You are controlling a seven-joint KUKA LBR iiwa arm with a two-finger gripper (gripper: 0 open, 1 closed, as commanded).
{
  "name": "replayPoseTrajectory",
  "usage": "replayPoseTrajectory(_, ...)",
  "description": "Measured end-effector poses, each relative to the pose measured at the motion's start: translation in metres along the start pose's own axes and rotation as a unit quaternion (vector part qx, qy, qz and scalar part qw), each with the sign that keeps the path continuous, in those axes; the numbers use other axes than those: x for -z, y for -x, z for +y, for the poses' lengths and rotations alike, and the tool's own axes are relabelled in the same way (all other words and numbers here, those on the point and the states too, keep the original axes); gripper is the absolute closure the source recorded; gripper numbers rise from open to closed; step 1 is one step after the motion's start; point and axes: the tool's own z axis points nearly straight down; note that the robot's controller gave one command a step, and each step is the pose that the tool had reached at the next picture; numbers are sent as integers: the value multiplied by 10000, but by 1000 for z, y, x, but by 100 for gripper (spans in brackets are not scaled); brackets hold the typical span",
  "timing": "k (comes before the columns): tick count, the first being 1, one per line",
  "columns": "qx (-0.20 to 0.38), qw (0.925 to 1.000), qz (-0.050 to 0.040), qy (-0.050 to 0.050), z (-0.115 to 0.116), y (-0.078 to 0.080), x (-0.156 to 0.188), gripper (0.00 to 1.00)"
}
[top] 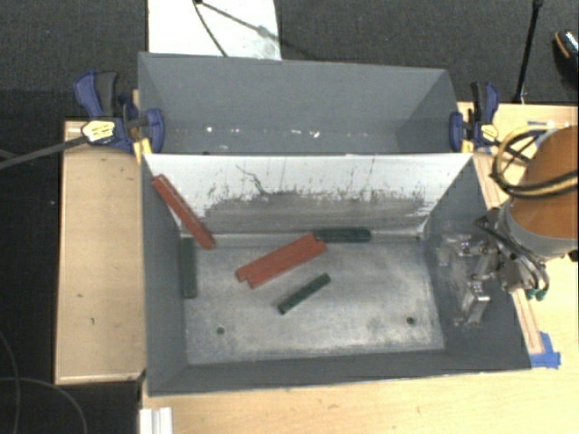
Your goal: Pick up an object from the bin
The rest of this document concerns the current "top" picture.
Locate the red-brown flat block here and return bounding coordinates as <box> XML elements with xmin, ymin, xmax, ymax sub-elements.
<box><xmin>150</xmin><ymin>174</ymin><xmax>217</xmax><ymax>250</ymax></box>
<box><xmin>234</xmin><ymin>233</ymin><xmax>318</xmax><ymax>283</ymax></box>
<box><xmin>244</xmin><ymin>241</ymin><xmax>328</xmax><ymax>289</ymax></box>

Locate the grey metal bin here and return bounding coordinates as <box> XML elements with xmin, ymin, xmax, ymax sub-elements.
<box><xmin>137</xmin><ymin>51</ymin><xmax>533</xmax><ymax>397</ymax></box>

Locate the pale wood board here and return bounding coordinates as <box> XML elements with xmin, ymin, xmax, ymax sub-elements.
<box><xmin>53</xmin><ymin>116</ymin><xmax>148</xmax><ymax>386</ymax></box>

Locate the dark green flat block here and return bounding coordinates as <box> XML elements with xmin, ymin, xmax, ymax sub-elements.
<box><xmin>179</xmin><ymin>237</ymin><xmax>199</xmax><ymax>299</ymax></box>
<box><xmin>313</xmin><ymin>227</ymin><xmax>373</xmax><ymax>244</ymax></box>
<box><xmin>276</xmin><ymin>272</ymin><xmax>332</xmax><ymax>316</ymax></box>

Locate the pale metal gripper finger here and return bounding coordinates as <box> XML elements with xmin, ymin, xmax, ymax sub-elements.
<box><xmin>434</xmin><ymin>235</ymin><xmax>476</xmax><ymax>269</ymax></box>
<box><xmin>453</xmin><ymin>280</ymin><xmax>493</xmax><ymax>327</ymax></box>

